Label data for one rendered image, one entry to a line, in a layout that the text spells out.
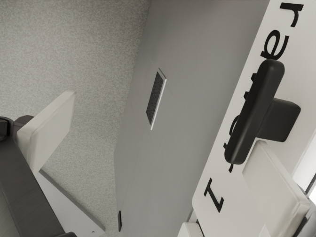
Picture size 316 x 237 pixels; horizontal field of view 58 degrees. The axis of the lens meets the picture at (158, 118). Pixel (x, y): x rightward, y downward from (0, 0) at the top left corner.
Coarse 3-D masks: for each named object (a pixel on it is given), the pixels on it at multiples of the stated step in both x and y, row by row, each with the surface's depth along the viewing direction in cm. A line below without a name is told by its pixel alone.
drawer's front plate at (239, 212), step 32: (288, 0) 22; (288, 32) 21; (256, 64) 25; (288, 64) 21; (288, 96) 20; (224, 128) 28; (224, 160) 27; (288, 160) 19; (224, 192) 26; (224, 224) 25; (256, 224) 21
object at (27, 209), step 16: (0, 128) 12; (0, 144) 12; (16, 144) 12; (0, 160) 11; (16, 160) 11; (0, 176) 10; (16, 176) 10; (32, 176) 11; (0, 192) 10; (16, 192) 10; (32, 192) 10; (0, 208) 10; (16, 208) 9; (32, 208) 9; (48, 208) 9; (0, 224) 10; (16, 224) 9; (32, 224) 9; (48, 224) 9
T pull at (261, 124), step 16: (272, 64) 17; (256, 80) 18; (272, 80) 17; (256, 96) 18; (272, 96) 18; (240, 112) 19; (256, 112) 18; (272, 112) 18; (288, 112) 18; (240, 128) 19; (256, 128) 18; (272, 128) 19; (288, 128) 19; (240, 144) 19; (240, 160) 19
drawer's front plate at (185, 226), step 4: (184, 224) 33; (188, 224) 33; (192, 224) 33; (196, 224) 33; (184, 228) 33; (188, 228) 32; (192, 228) 33; (196, 228) 33; (180, 232) 34; (184, 232) 33; (188, 232) 32; (192, 232) 32; (196, 232) 32; (200, 232) 32; (180, 236) 34; (184, 236) 33; (188, 236) 32; (192, 236) 31; (196, 236) 32; (200, 236) 32
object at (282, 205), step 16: (256, 144) 20; (256, 160) 19; (272, 160) 17; (256, 176) 19; (272, 176) 17; (288, 176) 16; (256, 192) 18; (272, 192) 16; (288, 192) 15; (272, 208) 16; (288, 208) 14; (304, 208) 14; (272, 224) 15; (288, 224) 14
